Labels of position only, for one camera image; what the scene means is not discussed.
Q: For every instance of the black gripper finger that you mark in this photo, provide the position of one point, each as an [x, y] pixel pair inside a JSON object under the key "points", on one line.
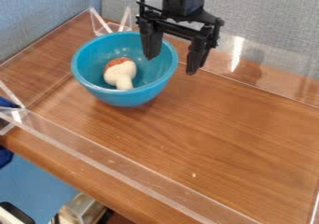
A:
{"points": [[151, 36], [197, 53]]}

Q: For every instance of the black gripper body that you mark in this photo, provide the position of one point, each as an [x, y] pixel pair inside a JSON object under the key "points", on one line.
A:
{"points": [[185, 27]]}

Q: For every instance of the white brown-capped toy mushroom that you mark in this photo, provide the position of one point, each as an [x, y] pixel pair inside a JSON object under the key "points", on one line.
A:
{"points": [[119, 73]]}

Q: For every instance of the blue plastic bowl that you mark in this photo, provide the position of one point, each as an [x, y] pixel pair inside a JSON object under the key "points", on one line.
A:
{"points": [[153, 72]]}

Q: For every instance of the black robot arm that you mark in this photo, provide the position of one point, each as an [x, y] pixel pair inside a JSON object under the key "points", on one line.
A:
{"points": [[179, 7]]}

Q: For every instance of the clear acrylic back barrier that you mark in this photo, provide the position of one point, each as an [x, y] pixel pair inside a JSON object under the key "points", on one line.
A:
{"points": [[248, 64]]}

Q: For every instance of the clear acrylic barrier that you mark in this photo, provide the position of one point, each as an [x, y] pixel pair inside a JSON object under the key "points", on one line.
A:
{"points": [[248, 64], [62, 142]]}

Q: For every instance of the clear acrylic front barrier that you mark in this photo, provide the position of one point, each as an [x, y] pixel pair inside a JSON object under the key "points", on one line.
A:
{"points": [[62, 142]]}

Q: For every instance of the blue cloth at left edge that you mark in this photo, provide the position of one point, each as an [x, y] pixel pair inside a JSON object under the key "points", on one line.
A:
{"points": [[5, 154]]}

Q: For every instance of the black object bottom left corner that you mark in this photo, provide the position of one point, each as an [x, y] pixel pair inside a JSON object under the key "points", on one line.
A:
{"points": [[10, 215]]}

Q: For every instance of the clear acrylic corner bracket back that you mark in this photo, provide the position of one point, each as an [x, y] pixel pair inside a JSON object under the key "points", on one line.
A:
{"points": [[102, 27]]}

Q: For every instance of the clear acrylic corner bracket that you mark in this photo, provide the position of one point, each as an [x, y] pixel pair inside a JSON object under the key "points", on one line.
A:
{"points": [[102, 27], [13, 115]]}

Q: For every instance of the clear acrylic corner bracket left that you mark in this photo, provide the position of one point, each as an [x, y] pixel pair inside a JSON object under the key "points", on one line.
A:
{"points": [[13, 115]]}

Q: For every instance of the metal table frame below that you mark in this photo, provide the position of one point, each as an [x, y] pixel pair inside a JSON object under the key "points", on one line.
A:
{"points": [[81, 210]]}

